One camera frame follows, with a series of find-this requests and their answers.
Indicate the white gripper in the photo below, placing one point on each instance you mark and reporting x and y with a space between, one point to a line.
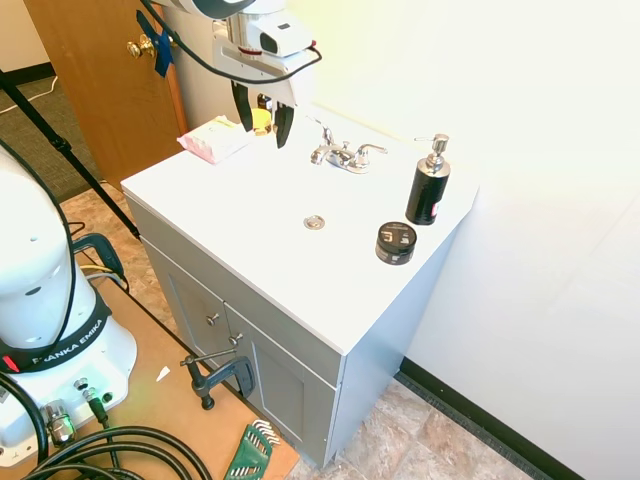
252 67

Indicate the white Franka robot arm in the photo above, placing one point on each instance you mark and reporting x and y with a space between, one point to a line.
35 260

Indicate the yellow small jar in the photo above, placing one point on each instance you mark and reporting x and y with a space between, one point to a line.
261 122

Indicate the dark amber bottle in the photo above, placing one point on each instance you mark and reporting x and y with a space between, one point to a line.
264 102

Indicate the pink wipes packet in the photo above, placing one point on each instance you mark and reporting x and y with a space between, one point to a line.
216 140

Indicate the white sink countertop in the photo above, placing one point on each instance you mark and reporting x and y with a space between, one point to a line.
295 215

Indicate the chrome sink drain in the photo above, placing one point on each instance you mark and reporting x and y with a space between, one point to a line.
314 221

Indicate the blue tape strip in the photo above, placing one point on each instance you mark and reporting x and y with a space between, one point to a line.
157 42

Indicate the brass door knob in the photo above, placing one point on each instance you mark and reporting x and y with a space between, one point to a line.
140 47

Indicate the wooden door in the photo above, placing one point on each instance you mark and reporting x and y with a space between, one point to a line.
107 85

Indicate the black soap dispenser bottle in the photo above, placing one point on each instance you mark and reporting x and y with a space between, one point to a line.
426 187

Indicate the black round jar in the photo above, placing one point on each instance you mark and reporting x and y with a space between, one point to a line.
395 243

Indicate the black tripod leg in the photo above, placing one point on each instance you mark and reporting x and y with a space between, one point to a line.
65 150

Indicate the round cabinet knob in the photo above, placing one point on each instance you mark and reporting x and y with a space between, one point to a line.
213 318
235 339

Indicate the grey vanity cabinet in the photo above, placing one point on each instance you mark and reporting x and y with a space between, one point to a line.
240 330

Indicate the black metal clamp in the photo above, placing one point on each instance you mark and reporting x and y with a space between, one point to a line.
220 372

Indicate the wooden base board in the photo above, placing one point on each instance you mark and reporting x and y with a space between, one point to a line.
170 380

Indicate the green hex key set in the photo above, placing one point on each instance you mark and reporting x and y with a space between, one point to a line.
250 447

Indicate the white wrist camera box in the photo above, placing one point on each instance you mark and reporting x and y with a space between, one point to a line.
280 35

